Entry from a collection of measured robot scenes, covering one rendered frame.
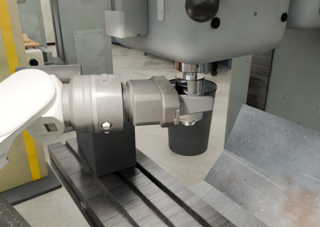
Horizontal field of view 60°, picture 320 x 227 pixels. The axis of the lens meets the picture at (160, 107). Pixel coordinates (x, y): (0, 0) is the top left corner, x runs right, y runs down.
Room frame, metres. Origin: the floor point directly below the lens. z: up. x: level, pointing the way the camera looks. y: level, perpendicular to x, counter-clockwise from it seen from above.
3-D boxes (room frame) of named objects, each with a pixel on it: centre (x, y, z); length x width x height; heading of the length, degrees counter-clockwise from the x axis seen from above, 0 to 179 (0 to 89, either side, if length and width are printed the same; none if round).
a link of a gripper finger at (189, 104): (0.39, -0.05, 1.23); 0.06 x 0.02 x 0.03; 101
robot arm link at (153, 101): (0.40, 0.04, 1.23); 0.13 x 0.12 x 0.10; 11
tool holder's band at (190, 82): (0.42, -0.05, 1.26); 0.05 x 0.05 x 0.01
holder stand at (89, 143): (0.75, 0.17, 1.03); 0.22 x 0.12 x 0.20; 29
